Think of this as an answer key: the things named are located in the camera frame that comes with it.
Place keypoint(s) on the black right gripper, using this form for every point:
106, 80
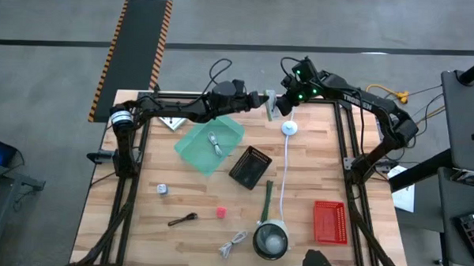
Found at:
306, 82

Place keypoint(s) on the dark green stick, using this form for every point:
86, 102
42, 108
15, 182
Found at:
267, 201

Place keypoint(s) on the white flat paper card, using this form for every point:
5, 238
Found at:
174, 125

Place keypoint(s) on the blue wall charger cube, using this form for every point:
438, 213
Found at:
162, 189

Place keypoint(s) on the pink USB wall charger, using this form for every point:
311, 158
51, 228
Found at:
221, 212

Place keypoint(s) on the grey side table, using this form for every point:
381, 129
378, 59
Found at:
467, 117

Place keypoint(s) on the black hazard-striped floor mat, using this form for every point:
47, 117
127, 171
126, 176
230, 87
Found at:
133, 54

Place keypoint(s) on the dark brown tool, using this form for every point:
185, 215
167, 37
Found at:
182, 219

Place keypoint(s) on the clear item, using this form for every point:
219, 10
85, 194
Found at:
215, 143

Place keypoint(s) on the teal translucent plastic bin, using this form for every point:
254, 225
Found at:
196, 155

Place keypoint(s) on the white paper sheet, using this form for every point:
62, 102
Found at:
404, 196

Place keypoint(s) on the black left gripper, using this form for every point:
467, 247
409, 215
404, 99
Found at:
232, 97

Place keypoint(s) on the grey metal stand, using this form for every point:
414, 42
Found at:
6, 188

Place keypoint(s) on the black mesh plastic basket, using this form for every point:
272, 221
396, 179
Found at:
249, 167

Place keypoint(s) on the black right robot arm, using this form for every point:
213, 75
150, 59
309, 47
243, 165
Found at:
356, 101

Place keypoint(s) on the red mesh plastic basket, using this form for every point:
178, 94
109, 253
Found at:
330, 223

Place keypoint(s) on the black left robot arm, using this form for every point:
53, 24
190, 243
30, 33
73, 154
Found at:
163, 106

